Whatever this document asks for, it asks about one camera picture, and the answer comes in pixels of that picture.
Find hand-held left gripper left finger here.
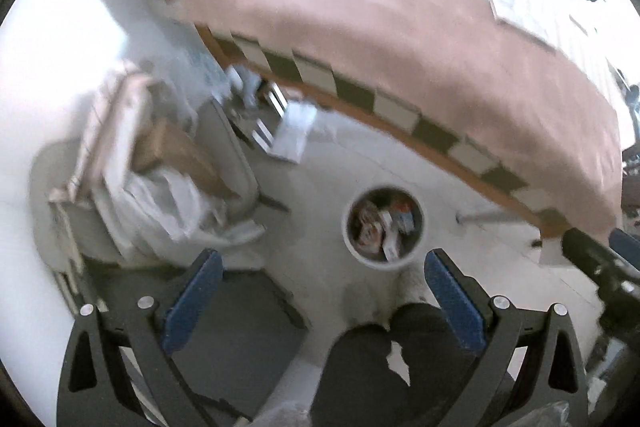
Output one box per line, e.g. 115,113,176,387
56,249,251,427

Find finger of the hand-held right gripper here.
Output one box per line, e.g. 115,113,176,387
609,228,640,268
561,227,626,288

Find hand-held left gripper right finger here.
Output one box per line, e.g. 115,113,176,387
424,248,588,427

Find white green box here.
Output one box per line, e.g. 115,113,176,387
382,219,404,261

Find small blue orange carton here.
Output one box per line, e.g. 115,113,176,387
390,201,416,233

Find red white snack packet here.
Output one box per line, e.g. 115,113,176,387
352,202,386,254

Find white round trash bin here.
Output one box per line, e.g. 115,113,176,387
341,187,425,269

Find white plastic bag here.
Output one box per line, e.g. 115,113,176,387
120,167,266,253

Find person's dark pants legs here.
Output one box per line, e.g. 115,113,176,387
310,302,516,427

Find grey plastic chair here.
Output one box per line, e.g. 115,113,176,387
30,99,291,288

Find cardboard box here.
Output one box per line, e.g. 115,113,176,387
132,117,240,198

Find beige folded board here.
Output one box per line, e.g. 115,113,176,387
49,61,157,208

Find dark striped box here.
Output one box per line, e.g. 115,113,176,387
225,67,290,148

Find checkered wooden table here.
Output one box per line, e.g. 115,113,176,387
195,22,571,240

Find pink white long box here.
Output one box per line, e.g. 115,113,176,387
487,0,521,24

